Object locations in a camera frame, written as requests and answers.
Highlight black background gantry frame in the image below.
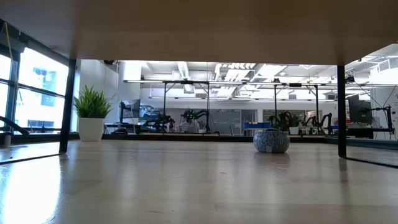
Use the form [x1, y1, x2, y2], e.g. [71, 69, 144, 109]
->
[161, 80, 211, 135]
[273, 82, 320, 135]

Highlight blue patterned candle bowl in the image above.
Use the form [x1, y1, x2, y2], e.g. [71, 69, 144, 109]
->
[252, 128, 291, 154]

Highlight wooden riser shelf black legs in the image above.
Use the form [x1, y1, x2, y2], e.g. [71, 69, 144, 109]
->
[0, 0, 398, 170]

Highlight black window frame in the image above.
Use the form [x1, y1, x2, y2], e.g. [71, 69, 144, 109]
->
[0, 21, 70, 135]

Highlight blue storage bins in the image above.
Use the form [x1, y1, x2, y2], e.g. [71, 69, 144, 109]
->
[244, 121, 272, 129]

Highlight black aluminium table frame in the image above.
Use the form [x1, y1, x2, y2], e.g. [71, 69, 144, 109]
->
[0, 132, 398, 152]

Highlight green plant in white pot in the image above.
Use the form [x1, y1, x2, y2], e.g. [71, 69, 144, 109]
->
[73, 84, 113, 142]

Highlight black background monitor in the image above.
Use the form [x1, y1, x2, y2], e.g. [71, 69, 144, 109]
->
[119, 98, 141, 125]
[347, 94, 373, 125]

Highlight small grey cylinder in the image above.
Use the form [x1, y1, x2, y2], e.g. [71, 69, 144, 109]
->
[2, 131, 14, 148]

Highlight person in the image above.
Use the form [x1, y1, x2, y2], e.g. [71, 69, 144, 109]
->
[178, 119, 201, 134]

